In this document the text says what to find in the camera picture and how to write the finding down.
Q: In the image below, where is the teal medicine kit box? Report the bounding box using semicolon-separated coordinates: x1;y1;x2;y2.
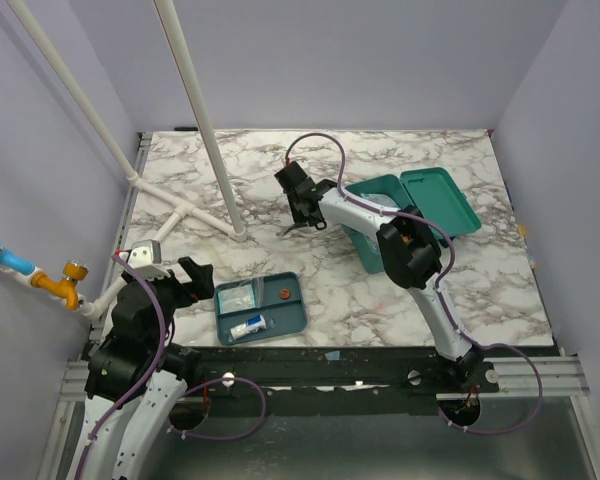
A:
344;167;482;274

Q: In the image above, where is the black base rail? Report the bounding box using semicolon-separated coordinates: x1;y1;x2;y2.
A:
79;344;564;416

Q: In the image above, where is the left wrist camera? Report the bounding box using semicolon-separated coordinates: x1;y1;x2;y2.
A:
121;240;168;280

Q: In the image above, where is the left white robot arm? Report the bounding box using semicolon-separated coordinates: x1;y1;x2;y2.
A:
67;246;215;479

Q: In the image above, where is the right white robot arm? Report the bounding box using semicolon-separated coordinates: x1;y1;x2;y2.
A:
275;162;483;392

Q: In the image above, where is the white pvc pipe frame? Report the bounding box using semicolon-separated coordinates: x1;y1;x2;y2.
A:
4;0;251;321

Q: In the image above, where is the orange blue pipe valve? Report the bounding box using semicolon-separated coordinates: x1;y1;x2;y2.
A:
0;241;88;310

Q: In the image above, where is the small white blue tube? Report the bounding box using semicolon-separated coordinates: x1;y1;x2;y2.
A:
229;315;274;342

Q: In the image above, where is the clear zip bag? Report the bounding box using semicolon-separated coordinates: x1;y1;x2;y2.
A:
251;276;265;308

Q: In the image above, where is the teal divided tray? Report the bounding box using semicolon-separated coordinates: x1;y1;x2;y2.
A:
214;272;308;346

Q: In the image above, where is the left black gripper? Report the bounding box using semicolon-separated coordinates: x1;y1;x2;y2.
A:
125;255;214;351

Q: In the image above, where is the teal bandage packet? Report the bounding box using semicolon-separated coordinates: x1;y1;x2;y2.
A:
217;284;256;314

